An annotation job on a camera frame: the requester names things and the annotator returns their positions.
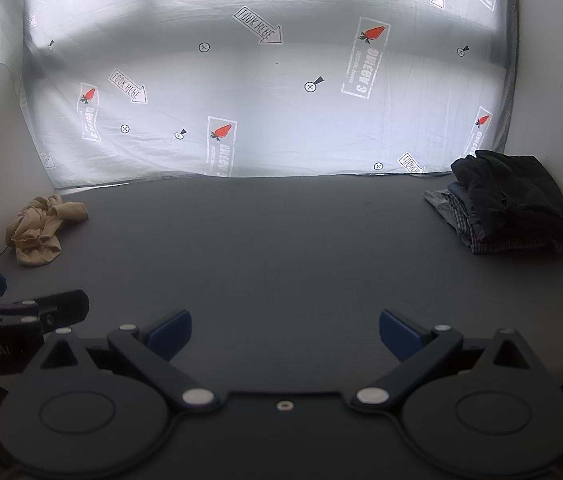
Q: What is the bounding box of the grey garment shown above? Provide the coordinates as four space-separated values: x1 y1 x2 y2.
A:
424 189 458 224

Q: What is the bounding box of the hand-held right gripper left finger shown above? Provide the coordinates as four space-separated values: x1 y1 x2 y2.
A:
26 309 223 414

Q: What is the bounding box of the black garment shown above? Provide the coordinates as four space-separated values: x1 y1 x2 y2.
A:
450 150 563 253

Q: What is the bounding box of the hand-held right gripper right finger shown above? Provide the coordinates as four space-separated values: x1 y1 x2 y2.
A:
350 309 548 414

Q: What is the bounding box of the blue checkered garment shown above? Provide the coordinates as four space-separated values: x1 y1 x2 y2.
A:
444 182 563 256

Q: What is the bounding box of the beige garment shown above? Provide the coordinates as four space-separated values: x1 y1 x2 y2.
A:
6 195 89 267

